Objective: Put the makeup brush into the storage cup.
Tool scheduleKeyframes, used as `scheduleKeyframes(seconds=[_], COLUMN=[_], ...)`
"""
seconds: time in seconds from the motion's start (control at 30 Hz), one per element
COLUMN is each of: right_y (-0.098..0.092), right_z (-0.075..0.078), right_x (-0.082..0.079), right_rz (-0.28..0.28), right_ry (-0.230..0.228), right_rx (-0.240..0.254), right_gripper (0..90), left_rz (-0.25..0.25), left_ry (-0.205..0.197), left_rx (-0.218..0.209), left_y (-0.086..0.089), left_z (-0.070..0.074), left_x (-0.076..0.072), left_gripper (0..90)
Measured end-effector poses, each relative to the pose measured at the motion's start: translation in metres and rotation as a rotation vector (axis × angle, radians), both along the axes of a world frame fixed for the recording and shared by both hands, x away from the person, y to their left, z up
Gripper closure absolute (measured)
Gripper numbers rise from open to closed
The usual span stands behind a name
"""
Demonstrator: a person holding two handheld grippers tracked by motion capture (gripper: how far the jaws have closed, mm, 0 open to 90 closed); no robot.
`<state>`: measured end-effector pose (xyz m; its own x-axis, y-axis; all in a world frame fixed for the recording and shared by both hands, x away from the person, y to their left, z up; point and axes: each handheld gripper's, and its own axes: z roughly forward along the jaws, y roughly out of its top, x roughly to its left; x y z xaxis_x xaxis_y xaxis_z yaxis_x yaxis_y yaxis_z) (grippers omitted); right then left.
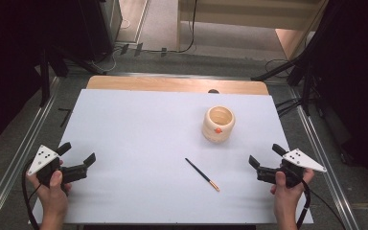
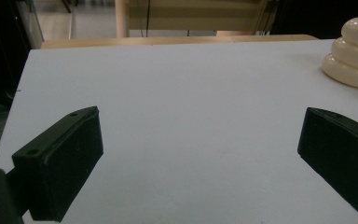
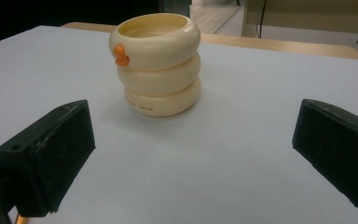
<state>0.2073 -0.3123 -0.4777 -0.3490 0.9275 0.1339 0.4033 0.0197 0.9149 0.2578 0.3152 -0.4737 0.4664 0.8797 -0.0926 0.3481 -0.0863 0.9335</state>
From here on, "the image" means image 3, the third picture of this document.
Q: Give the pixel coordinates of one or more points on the wooden table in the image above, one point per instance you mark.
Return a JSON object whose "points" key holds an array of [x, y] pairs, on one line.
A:
{"points": [[279, 45]]}

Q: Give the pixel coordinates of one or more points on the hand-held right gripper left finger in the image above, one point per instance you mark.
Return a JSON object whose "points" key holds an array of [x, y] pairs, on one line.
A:
{"points": [[48, 155]]}

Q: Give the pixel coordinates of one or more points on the cream ringed duck cup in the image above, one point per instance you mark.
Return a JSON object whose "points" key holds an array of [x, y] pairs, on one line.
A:
{"points": [[157, 71]]}

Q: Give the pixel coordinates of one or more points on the white table mat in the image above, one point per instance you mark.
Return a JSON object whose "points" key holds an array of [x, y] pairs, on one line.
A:
{"points": [[217, 149]]}

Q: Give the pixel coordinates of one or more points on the beige cabinet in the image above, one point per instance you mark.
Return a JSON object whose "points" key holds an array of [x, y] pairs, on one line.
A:
{"points": [[310, 18]]}

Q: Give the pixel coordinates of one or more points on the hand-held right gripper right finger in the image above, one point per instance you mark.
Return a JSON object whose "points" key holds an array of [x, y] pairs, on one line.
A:
{"points": [[335, 149]]}

